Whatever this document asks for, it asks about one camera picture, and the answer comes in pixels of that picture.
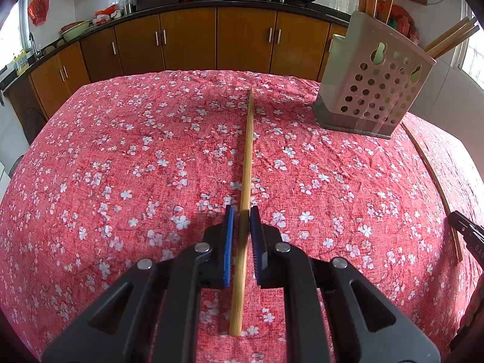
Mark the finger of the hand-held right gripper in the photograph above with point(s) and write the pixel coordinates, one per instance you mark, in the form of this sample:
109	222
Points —
469	232

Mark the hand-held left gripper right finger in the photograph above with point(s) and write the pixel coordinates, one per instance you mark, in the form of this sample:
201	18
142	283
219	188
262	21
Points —
256	261

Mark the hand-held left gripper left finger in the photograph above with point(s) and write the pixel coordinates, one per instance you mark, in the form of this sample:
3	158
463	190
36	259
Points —
228	249

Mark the pale bamboo chopstick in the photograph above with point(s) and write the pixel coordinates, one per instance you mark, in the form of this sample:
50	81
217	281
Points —
247	151

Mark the perforated metal chopstick holder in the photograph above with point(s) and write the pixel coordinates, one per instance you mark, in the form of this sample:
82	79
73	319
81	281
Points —
355	56

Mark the red floral tablecloth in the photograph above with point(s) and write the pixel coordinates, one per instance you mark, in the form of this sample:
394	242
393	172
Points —
113	140

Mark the bright window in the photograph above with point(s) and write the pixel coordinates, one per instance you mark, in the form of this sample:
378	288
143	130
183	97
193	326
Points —
474	53

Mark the wooden kitchen base cabinets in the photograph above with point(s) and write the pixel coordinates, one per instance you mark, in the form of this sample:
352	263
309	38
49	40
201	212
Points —
189	37

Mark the red packets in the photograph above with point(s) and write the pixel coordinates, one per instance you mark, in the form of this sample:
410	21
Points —
404	22

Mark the steel cup with plastic bag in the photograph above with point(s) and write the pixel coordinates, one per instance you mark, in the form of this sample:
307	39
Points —
128	7

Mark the red and white bag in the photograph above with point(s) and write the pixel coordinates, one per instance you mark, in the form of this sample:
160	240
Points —
107	15

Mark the green basin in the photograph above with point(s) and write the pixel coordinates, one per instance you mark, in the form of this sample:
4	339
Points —
75	30

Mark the yellow detergent bottle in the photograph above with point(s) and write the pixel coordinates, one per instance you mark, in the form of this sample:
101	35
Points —
21	64

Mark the sink faucet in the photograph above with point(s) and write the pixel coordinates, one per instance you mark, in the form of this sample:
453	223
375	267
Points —
33	45

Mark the window above sink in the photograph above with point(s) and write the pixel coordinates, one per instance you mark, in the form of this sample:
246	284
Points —
13	34

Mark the red hanging plastic bag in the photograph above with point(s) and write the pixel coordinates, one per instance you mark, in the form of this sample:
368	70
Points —
39	9

